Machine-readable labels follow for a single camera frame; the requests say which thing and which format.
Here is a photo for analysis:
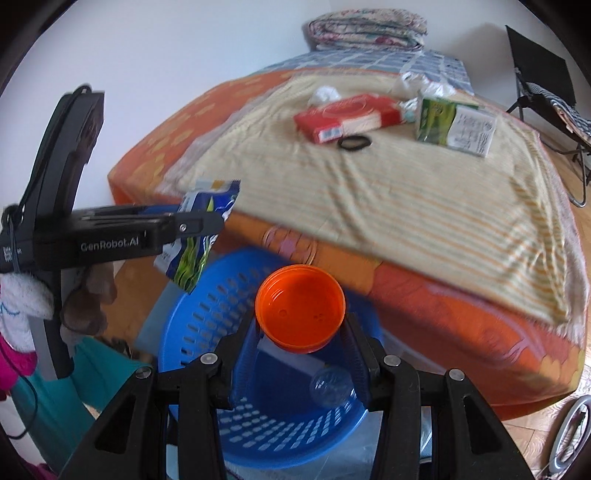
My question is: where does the red tissue pack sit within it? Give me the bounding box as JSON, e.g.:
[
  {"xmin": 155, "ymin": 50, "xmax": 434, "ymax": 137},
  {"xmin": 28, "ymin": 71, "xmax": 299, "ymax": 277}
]
[{"xmin": 294, "ymin": 93, "xmax": 410, "ymax": 145}]

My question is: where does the folded floral quilt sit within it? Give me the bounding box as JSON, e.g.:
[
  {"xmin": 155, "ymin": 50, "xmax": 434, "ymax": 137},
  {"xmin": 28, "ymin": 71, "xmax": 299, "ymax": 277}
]
[{"xmin": 307, "ymin": 8, "xmax": 428, "ymax": 51}]

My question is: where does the blue plastic basket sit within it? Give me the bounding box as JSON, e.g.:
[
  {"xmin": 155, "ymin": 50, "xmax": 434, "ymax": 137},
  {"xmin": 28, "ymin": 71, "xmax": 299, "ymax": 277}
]
[{"xmin": 158, "ymin": 247, "xmax": 384, "ymax": 470}]

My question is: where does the clear plastic bottle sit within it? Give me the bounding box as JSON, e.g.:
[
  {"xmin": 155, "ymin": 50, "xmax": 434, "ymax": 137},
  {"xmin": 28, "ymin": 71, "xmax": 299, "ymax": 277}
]
[{"xmin": 257, "ymin": 339, "xmax": 357, "ymax": 409}]

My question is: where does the blue checked bed cloth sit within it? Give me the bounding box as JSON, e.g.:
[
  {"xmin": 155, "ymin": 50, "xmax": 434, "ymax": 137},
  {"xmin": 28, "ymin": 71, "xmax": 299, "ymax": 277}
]
[{"xmin": 263, "ymin": 46, "xmax": 474, "ymax": 96}]

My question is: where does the black folding chair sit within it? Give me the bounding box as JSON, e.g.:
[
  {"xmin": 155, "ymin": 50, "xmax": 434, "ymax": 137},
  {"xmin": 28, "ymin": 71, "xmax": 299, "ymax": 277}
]
[{"xmin": 505, "ymin": 25, "xmax": 591, "ymax": 206}]

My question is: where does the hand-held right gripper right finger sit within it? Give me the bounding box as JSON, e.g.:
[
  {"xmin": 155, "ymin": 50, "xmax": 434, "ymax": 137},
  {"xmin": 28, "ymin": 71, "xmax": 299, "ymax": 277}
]
[{"xmin": 342, "ymin": 314, "xmax": 536, "ymax": 480}]

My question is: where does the orange plastic lid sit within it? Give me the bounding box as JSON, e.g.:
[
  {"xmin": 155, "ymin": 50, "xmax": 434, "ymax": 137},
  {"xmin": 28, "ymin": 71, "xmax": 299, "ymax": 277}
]
[{"xmin": 255, "ymin": 264, "xmax": 346, "ymax": 354}]

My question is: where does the black hair tie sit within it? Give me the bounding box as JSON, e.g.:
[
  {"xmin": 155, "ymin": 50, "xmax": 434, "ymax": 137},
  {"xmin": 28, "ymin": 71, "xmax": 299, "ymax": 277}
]
[{"xmin": 337, "ymin": 135, "xmax": 371, "ymax": 152}]

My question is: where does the green white carton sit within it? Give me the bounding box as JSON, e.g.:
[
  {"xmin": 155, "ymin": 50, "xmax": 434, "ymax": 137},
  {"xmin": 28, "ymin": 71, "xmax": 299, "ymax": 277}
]
[{"xmin": 414, "ymin": 92, "xmax": 498, "ymax": 159}]

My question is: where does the white ring light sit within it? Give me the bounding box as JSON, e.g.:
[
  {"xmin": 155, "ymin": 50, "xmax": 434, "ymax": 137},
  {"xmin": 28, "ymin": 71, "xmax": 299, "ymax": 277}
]
[{"xmin": 547, "ymin": 394, "xmax": 591, "ymax": 474}]

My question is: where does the patterned cloth on chair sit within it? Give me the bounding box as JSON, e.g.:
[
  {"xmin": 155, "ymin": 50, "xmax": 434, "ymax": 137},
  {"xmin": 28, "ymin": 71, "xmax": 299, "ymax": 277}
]
[{"xmin": 530, "ymin": 82, "xmax": 591, "ymax": 141}]

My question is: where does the blue green snack packet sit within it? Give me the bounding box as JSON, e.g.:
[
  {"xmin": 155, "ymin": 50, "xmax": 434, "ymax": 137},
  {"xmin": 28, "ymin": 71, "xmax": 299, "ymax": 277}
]
[{"xmin": 153, "ymin": 179, "xmax": 242, "ymax": 294}]

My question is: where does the white tissue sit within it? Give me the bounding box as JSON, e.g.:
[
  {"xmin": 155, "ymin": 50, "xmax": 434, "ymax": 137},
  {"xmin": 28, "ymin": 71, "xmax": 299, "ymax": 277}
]
[{"xmin": 308, "ymin": 85, "xmax": 343, "ymax": 108}]

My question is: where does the person's left hand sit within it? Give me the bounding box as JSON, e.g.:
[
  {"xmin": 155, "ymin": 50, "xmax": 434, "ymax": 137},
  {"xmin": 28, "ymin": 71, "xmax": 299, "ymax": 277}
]
[{"xmin": 60, "ymin": 262, "xmax": 119, "ymax": 343}]

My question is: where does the white plastic bag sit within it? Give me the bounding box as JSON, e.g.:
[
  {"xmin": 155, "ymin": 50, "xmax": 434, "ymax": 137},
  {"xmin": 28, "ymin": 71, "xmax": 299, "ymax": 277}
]
[{"xmin": 392, "ymin": 71, "xmax": 459, "ymax": 125}]

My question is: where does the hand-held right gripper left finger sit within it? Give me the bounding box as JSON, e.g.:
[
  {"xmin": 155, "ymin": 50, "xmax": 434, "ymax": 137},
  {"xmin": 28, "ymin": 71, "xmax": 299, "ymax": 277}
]
[{"xmin": 58, "ymin": 314, "xmax": 259, "ymax": 480}]

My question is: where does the pale blue plastic box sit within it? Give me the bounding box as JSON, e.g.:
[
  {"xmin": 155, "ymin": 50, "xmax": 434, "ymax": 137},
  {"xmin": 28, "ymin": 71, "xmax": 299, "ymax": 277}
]
[{"xmin": 136, "ymin": 286, "xmax": 435, "ymax": 480}]

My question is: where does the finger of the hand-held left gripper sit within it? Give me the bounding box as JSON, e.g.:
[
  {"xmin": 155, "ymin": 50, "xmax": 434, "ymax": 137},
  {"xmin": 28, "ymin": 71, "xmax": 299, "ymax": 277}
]
[
  {"xmin": 74, "ymin": 204, "xmax": 182, "ymax": 219},
  {"xmin": 159, "ymin": 210, "xmax": 225, "ymax": 241}
]

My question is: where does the person's teal trouser leg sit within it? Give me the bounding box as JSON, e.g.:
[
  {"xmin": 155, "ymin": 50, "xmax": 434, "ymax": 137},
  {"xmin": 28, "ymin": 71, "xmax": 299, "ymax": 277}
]
[{"xmin": 9, "ymin": 336, "xmax": 160, "ymax": 468}]

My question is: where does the striped cream blanket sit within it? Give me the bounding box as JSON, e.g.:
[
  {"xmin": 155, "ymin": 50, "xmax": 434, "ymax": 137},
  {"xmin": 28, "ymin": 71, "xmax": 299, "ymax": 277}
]
[{"xmin": 182, "ymin": 71, "xmax": 583, "ymax": 346}]

